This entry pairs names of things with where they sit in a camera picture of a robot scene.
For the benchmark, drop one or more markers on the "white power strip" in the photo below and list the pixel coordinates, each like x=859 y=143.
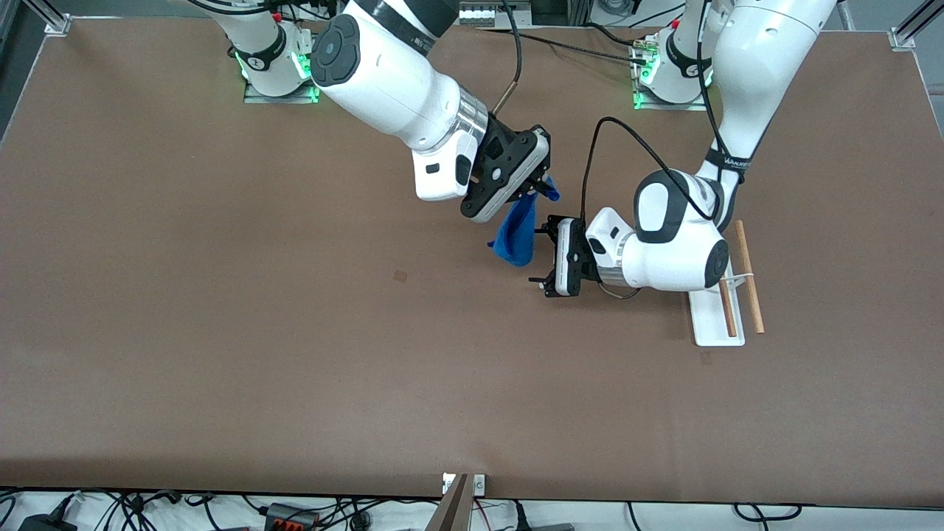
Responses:
x=487 y=15

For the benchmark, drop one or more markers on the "white table edge bracket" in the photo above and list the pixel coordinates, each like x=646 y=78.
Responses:
x=479 y=484

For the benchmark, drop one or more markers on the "black box with orange connectors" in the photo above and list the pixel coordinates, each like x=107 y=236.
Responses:
x=291 y=520

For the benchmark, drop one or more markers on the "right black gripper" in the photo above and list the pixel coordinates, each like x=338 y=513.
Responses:
x=504 y=147

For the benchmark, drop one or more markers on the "brown camera mount post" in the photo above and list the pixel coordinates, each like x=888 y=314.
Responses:
x=451 y=512

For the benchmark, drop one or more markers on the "white rack with wooden rods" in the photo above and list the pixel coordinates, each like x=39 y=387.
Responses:
x=712 y=324

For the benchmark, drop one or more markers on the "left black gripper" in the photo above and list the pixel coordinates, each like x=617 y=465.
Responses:
x=588 y=263

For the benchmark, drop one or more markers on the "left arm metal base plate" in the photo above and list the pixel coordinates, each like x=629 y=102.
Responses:
x=664 y=106

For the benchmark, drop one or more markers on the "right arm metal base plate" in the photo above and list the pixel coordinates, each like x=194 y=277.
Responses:
x=280 y=99

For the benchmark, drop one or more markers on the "black power adapter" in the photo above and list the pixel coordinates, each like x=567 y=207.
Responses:
x=44 y=525

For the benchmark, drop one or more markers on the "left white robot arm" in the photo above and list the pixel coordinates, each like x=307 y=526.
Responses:
x=678 y=251

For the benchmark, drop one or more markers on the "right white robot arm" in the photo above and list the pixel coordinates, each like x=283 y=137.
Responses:
x=383 y=81

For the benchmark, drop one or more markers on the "blue microfiber towel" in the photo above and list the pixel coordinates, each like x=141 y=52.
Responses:
x=516 y=236

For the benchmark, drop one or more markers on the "metal corner bracket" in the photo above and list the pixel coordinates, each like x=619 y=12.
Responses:
x=57 y=26
x=901 y=38

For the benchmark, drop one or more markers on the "black plug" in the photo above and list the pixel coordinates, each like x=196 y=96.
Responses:
x=521 y=516

